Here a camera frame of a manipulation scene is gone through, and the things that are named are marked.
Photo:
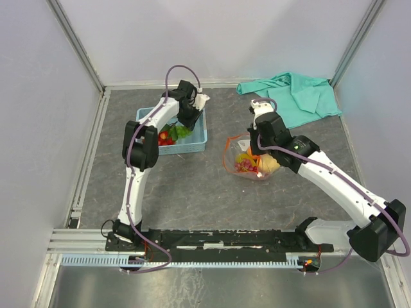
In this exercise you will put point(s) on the orange peach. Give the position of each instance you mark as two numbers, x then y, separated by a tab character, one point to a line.
250	154

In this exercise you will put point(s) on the green grapes bunch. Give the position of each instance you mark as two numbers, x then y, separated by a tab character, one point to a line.
182	132

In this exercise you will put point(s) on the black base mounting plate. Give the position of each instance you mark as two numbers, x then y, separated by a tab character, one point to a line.
219	245

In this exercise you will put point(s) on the purple grapes bunch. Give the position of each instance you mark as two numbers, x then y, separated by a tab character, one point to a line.
246	168

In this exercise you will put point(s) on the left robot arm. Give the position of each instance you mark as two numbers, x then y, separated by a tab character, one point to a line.
141	150

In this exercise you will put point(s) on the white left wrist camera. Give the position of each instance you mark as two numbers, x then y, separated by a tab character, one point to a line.
200	101

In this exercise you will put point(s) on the light blue cable duct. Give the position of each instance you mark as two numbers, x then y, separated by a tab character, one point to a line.
128	261

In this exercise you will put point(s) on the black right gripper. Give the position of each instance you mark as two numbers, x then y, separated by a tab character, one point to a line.
254	149

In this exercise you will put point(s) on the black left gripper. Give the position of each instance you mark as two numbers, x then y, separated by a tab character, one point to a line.
189	124

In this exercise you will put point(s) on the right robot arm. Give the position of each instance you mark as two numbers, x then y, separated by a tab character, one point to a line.
375	226

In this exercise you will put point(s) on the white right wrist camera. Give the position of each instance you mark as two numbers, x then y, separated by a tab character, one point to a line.
260	106

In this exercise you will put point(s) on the teal cloth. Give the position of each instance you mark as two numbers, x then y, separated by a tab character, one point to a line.
300	99

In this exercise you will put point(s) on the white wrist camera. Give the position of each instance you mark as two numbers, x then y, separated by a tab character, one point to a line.
260	106
200	101

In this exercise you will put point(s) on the clear orange zip bag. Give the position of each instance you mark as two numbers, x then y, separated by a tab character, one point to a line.
234	146

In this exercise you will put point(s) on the red strawberries with leaf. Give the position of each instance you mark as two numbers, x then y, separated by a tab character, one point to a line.
168	135

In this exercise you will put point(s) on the light blue plastic basket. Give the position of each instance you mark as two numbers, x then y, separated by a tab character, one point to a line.
194	142

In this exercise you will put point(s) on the yellow lemon fruit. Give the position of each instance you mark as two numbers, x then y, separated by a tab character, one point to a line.
267	164

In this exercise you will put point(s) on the yellow mango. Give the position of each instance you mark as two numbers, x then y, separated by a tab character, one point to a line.
244	157

